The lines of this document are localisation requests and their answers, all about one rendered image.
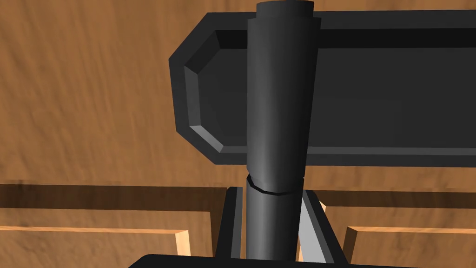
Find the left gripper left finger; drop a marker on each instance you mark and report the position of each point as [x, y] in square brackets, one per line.
[230, 223]

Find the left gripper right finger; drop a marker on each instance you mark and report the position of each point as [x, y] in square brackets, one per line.
[312, 238]

